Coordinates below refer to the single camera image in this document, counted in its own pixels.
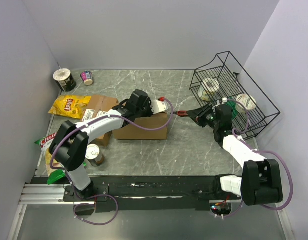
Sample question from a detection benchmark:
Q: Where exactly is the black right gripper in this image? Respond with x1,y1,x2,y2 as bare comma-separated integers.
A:
186,103,220,130

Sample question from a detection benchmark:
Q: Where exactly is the red black box cutter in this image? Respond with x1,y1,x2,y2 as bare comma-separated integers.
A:
174,110,190,118

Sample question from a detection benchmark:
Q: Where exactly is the plain taped cardboard box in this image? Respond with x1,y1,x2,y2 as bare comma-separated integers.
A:
112,112,169,140

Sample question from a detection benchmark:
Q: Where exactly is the labelled cardboard express box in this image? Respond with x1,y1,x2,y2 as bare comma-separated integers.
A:
80,94,119,147

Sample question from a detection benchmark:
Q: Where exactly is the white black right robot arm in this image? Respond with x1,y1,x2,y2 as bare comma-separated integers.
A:
185,104,283,206

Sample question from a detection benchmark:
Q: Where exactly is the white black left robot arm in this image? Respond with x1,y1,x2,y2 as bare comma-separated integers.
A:
49,89,153,201

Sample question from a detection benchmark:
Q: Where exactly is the white tape roll cup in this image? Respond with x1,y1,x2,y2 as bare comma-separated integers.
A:
198,78,220,102

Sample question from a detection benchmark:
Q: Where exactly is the white Chobani yogurt cup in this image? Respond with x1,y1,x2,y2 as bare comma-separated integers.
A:
236,93,256,113

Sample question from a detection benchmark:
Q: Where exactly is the purple yogurt cup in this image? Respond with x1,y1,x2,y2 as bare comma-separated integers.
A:
80,71,94,86

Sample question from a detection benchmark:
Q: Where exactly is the metal tin can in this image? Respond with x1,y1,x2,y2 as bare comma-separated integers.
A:
85,144,105,167

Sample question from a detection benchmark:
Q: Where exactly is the yellow Lays chips bag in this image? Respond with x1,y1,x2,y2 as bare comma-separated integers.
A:
48,95,92,119

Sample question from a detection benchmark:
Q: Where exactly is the black paper cup white lid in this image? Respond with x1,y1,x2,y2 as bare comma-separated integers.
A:
52,68,77,92

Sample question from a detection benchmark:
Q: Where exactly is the green Chuba chips bag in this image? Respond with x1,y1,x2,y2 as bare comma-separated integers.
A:
34,132,87,185

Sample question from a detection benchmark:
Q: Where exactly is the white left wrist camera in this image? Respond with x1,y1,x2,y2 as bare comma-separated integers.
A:
151,100,169,115

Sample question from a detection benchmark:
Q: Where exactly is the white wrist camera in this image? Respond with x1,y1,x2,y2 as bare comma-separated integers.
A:
212,97,228,111
151,100,169,115

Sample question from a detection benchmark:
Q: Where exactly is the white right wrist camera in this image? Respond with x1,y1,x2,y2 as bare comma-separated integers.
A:
212,97,228,111

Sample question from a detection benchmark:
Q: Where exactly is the black wire basket rack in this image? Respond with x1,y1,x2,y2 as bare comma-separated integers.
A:
189,51,281,140

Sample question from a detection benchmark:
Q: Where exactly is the aluminium rail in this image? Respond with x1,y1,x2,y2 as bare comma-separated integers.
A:
17,183,70,206

